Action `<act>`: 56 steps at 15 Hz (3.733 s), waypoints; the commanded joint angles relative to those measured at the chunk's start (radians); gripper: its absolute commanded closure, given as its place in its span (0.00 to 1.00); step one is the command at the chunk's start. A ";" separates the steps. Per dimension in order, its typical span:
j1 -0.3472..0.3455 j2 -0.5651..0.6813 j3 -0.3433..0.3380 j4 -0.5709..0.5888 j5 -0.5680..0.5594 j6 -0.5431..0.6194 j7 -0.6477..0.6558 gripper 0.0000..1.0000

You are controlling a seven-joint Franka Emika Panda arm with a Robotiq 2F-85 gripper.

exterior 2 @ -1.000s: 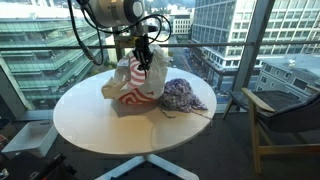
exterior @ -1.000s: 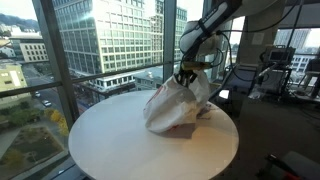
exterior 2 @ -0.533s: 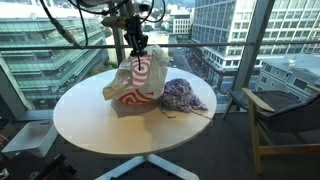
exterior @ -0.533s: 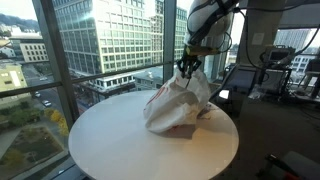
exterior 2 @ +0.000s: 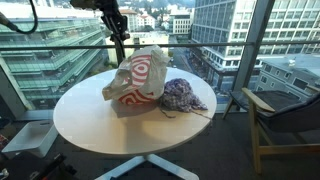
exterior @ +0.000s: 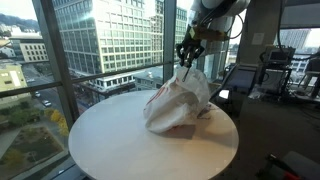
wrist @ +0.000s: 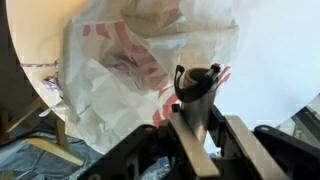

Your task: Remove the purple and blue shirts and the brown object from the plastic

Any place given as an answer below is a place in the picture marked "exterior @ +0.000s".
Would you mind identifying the red and black tool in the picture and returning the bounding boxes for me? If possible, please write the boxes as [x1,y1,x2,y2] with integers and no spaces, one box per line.
[256,153,303,180]

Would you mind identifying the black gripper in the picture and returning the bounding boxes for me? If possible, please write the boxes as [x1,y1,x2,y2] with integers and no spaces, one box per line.
[175,34,206,70]

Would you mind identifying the small electronics monitor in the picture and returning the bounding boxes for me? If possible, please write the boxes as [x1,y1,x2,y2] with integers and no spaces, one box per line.
[264,45,297,66]

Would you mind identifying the narrow window mullion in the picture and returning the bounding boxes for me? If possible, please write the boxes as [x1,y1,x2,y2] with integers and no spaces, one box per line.
[162,0,178,81]

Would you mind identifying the dark flat screen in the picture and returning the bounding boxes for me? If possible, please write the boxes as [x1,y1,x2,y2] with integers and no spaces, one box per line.
[229,64,258,94]

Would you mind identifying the wide slanted window mullion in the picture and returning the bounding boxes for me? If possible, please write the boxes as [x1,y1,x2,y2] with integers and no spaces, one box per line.
[31,0,81,129]

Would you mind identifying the black equipment cart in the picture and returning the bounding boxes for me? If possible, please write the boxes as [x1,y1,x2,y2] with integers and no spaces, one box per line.
[258,63,295,98]

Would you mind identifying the white paper sign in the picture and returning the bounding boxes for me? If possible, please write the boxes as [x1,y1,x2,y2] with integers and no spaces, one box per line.
[252,32,265,46]

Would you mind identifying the round white table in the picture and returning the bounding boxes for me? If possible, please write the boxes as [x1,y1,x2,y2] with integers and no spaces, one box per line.
[68,89,240,180]

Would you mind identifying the grey box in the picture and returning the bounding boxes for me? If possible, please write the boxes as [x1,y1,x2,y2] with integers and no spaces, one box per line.
[281,150,320,180]

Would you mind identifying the white plastic shopping bag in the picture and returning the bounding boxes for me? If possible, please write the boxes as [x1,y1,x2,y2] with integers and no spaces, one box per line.
[143,64,212,135]

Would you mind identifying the dark window handrail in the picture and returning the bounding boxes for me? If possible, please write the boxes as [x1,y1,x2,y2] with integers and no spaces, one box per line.
[0,49,234,99]

